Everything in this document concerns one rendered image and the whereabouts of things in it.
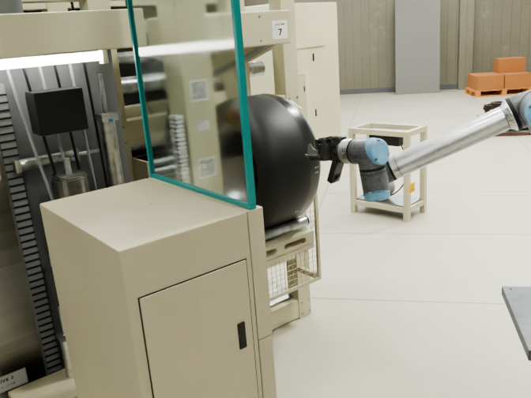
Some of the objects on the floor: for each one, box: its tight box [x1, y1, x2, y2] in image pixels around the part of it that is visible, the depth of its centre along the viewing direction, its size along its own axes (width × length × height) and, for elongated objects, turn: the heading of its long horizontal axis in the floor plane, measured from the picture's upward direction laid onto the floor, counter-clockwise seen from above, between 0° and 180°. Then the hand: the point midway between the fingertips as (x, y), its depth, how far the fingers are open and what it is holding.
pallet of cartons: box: [465, 57, 531, 97], centre depth 1219 cm, size 131×100×73 cm
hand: (308, 156), depth 217 cm, fingers closed
